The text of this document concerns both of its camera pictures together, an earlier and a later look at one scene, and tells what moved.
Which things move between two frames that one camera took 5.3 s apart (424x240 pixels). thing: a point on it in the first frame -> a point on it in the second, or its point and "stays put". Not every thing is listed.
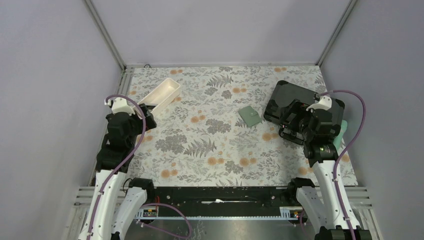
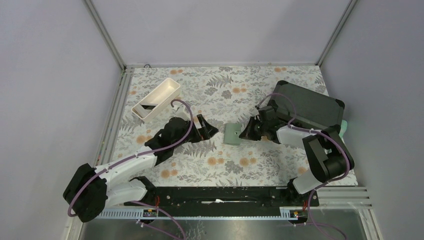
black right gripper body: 301,121 -> 264,128
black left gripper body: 137,123 -> 193,137
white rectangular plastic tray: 163,93 stays put
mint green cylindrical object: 337,139 stays put
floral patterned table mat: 213,131 stays put
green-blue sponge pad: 250,116 -> 232,131
